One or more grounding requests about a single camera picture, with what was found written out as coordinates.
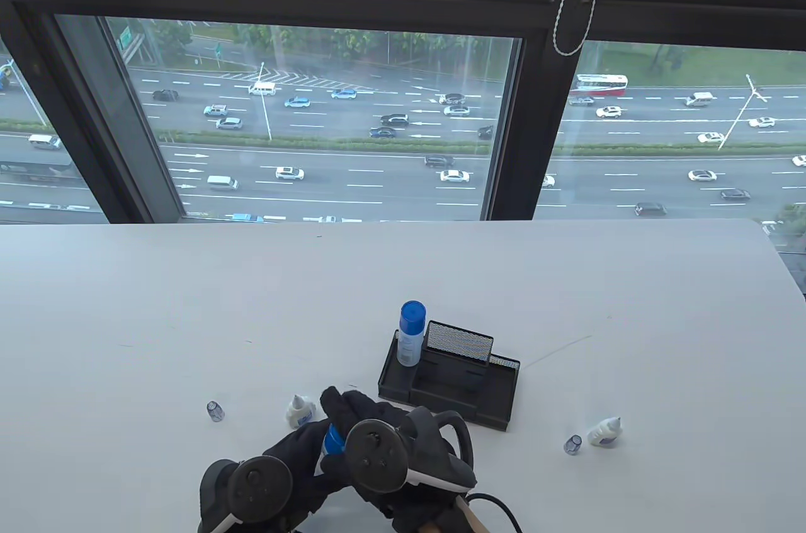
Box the black left hand controller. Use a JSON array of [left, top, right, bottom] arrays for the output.
[[200, 457, 293, 533]]

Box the black cable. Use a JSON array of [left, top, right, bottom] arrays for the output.
[[469, 494, 523, 533]]

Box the white looped blind cord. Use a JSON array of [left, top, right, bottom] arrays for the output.
[[552, 0, 605, 57]]

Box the black mesh desk organizer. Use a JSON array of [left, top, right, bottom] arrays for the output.
[[378, 320, 521, 432]]

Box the person's left hand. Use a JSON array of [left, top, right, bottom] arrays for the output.
[[200, 425, 346, 533]]

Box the person's right hand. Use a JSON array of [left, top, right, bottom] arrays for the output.
[[320, 387, 489, 533]]

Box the black window frame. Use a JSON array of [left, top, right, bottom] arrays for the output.
[[0, 0, 806, 225]]

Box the white tall glue bottle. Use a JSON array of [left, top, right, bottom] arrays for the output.
[[397, 325, 424, 367]]

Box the person's right forearm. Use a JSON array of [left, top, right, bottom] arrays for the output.
[[457, 495, 489, 533]]

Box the small white correction fluid bottle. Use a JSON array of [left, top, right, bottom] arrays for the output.
[[587, 416, 624, 447], [287, 395, 317, 431]]

